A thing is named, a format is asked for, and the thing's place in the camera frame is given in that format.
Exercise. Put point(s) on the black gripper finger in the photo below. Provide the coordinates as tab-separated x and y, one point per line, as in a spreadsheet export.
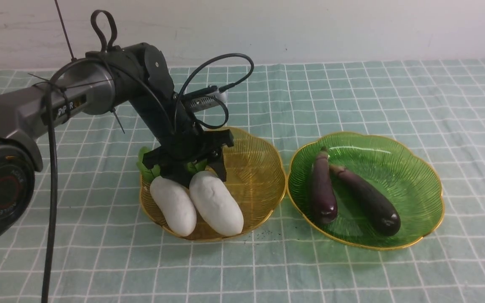
180	174

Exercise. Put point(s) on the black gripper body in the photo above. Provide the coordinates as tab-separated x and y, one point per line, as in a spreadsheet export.
188	147

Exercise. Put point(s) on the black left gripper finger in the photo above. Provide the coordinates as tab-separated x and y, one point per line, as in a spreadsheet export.
216	162

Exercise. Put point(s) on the white radish with green leaves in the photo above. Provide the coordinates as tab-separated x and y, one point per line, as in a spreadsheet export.
164	201

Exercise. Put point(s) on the dark purple eggplant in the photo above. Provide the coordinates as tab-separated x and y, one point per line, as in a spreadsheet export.
382	214

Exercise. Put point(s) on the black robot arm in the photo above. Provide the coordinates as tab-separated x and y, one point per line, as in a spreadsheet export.
96	85

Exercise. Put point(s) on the amber ribbed plastic plate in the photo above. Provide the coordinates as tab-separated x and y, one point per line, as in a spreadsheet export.
255	178

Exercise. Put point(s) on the green checkered tablecloth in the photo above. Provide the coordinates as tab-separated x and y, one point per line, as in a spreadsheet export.
108	251

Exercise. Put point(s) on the green ribbed plastic plate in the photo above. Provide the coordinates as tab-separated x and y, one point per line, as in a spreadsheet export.
409	183

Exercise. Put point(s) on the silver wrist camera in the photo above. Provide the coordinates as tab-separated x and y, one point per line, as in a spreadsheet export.
203	99

